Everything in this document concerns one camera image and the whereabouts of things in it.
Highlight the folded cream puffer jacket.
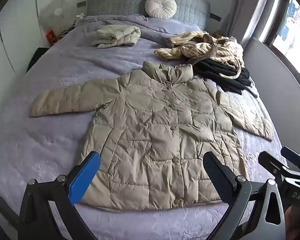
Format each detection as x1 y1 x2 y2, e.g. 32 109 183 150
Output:
91 25 142 49

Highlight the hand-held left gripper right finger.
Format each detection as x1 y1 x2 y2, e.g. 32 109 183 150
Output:
203 151 286 240

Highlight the white wardrobe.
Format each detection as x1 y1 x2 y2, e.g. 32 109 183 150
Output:
0 0 49 135

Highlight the window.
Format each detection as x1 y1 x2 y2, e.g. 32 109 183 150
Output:
264 0 300 87

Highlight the grey curtain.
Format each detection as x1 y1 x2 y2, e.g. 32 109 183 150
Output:
227 0 274 49

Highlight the white fan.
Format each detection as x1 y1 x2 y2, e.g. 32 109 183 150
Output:
41 0 71 30

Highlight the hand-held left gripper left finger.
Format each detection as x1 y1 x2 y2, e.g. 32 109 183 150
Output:
18 151 101 240

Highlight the lilac bedspread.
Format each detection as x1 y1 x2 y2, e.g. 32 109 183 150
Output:
0 15 290 240

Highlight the round white cushion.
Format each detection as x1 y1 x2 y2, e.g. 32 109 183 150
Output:
144 0 177 20

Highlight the red packet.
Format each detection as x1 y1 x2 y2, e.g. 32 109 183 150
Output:
45 30 58 45

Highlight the cream striped garment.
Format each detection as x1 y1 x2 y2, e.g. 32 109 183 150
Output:
154 30 245 80

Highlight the grey quilted headboard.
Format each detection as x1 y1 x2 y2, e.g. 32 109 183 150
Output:
86 0 211 30

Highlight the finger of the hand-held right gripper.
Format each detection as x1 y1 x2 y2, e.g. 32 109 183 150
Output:
258 151 292 183
281 146 300 173

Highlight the black garment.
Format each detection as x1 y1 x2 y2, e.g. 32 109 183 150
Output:
194 59 259 98

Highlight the beige puffer jacket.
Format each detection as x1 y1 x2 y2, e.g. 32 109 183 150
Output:
30 61 273 209

